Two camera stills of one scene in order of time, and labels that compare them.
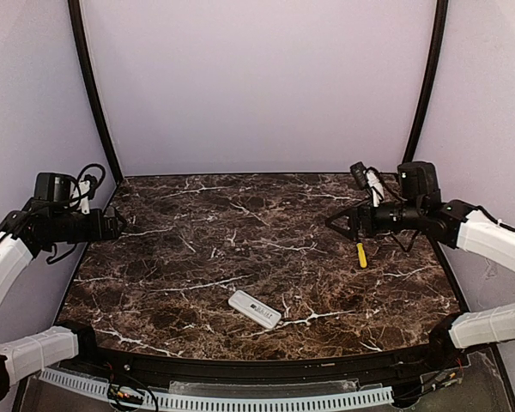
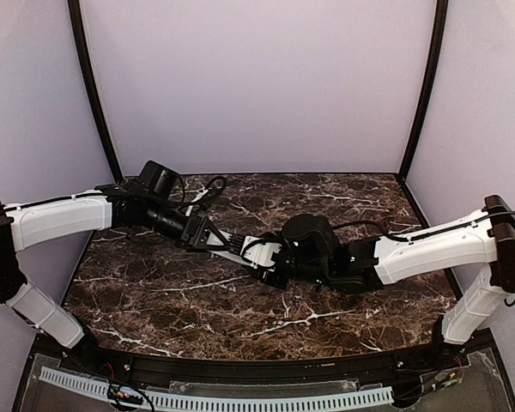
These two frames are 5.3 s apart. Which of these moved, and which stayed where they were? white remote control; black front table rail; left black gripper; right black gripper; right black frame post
Moved: left black gripper; white remote control; right black gripper
Stayed: black front table rail; right black frame post
